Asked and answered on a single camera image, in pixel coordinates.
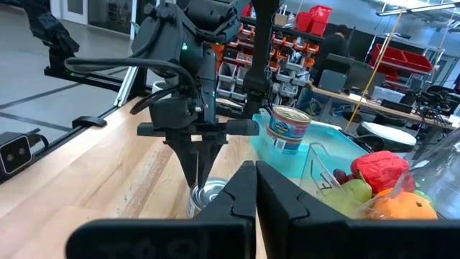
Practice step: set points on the white plant pot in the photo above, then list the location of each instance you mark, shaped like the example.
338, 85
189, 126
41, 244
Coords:
158, 86

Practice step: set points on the red toy bell pepper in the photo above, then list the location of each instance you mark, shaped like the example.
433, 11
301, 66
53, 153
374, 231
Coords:
381, 169

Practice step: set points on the grey storage bin rack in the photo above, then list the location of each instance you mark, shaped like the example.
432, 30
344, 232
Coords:
287, 72

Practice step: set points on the silver lid tin can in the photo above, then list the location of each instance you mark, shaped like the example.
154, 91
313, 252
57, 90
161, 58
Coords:
208, 196

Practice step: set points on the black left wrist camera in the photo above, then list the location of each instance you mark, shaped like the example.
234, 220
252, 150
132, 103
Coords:
172, 113

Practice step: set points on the long wooden desk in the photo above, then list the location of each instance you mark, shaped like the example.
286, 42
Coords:
359, 100

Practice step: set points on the grey equipment box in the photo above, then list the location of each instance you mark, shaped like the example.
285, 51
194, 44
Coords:
332, 81

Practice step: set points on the silver aluminium strut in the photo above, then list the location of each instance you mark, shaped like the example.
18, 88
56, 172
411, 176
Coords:
125, 86

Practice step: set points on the dark red toy grapes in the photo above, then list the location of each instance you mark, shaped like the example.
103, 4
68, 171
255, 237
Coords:
341, 176

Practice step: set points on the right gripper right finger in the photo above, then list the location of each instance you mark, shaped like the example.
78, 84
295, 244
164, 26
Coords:
341, 241

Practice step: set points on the white glass door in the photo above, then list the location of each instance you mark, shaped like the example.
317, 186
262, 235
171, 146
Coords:
108, 14

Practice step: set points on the red shelf bins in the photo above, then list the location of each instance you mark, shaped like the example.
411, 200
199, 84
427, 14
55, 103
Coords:
402, 59

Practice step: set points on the white trash bin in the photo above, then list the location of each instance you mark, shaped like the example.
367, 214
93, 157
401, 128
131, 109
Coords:
388, 133

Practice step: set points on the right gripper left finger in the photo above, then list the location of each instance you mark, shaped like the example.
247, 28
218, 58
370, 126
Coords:
161, 241

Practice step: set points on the olive green toy pear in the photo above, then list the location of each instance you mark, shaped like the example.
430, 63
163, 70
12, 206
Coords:
345, 198

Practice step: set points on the black desk monitor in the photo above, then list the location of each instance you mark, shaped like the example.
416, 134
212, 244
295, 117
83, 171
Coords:
359, 72

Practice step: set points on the teal translucent plastic tray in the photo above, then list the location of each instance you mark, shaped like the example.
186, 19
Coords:
273, 158

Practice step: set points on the red plastic crates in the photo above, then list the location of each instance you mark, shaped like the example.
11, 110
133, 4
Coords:
316, 18

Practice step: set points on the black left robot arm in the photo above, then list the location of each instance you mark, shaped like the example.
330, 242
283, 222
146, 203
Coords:
172, 32

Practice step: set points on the person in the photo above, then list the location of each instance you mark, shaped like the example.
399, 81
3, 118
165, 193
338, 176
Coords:
336, 43

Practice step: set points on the black table-level camera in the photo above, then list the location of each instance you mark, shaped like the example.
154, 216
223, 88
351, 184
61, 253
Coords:
14, 154

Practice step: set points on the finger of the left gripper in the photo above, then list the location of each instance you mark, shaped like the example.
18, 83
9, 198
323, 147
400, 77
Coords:
208, 154
187, 154

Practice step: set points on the black table clamp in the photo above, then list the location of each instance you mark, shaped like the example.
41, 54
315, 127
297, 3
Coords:
90, 121

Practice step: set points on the toy orange fruit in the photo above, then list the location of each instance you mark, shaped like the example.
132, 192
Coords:
406, 208

